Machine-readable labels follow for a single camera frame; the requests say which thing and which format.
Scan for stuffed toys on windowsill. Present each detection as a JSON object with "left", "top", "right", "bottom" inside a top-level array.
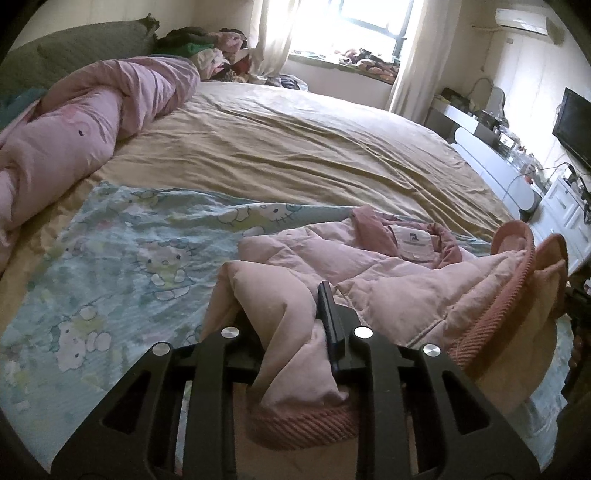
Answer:
[{"left": 332, "top": 46, "right": 400, "bottom": 78}]

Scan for window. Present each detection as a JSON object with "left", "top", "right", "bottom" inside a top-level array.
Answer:
[{"left": 288, "top": 0, "right": 414, "bottom": 58}]

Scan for black television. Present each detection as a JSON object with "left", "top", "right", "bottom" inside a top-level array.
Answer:
[{"left": 552, "top": 88, "right": 591, "bottom": 172}]

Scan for cartoon print blanket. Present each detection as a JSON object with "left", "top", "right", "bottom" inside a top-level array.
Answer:
[{"left": 0, "top": 182, "right": 573, "bottom": 467}]

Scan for white cable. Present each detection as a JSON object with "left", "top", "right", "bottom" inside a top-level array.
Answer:
[{"left": 505, "top": 161, "right": 575, "bottom": 197}]

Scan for white cluttered desk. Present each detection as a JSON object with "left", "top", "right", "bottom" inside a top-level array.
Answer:
[{"left": 428, "top": 88, "right": 543, "bottom": 160}]

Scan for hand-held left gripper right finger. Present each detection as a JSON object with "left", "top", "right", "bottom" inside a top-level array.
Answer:
[{"left": 317, "top": 281, "right": 541, "bottom": 480}]

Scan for grey-green pillow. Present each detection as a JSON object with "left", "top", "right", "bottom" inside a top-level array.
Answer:
[{"left": 0, "top": 18, "right": 158, "bottom": 104}]

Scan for white drawer cabinet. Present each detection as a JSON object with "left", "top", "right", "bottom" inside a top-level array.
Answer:
[{"left": 531, "top": 178, "right": 591, "bottom": 275}]

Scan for pink duvet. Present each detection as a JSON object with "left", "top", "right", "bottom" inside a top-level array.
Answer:
[{"left": 0, "top": 55, "right": 201, "bottom": 273}]

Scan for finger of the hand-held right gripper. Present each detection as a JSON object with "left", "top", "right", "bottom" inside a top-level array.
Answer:
[{"left": 561, "top": 277, "right": 591, "bottom": 324}]

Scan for bed with tan sheet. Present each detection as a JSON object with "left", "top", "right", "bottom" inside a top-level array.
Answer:
[{"left": 0, "top": 80, "right": 515, "bottom": 278}]

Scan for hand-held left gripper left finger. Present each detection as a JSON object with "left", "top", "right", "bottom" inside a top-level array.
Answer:
[{"left": 51, "top": 325, "right": 266, "bottom": 480}]

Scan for cream curtain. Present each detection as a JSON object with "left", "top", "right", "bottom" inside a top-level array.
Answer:
[
  {"left": 387, "top": 0, "right": 446, "bottom": 121},
  {"left": 252, "top": 0, "right": 298, "bottom": 78}
]

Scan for pink quilted jacket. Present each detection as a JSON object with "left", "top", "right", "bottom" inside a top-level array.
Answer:
[{"left": 198, "top": 205, "right": 571, "bottom": 453}]

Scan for white air conditioner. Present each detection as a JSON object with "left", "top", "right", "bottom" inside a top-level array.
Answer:
[{"left": 495, "top": 7, "right": 551, "bottom": 37}]

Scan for pile of clothes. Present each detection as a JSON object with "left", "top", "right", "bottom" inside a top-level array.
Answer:
[{"left": 157, "top": 27, "right": 259, "bottom": 85}]

